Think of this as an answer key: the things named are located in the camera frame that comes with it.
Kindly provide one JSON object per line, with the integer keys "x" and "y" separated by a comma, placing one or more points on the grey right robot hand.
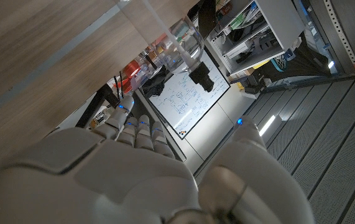
{"x": 127, "y": 186}

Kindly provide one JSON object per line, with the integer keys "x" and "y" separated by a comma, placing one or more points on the red tape roll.
{"x": 132, "y": 68}

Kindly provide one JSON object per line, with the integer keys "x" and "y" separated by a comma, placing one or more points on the white shelf cabinet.
{"x": 276, "y": 28}

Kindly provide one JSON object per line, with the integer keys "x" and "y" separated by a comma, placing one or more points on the clear dispenser bottle black pump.
{"x": 185, "y": 46}

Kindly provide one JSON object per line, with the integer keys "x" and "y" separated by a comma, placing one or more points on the whiteboard with drawings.
{"x": 189, "y": 105}

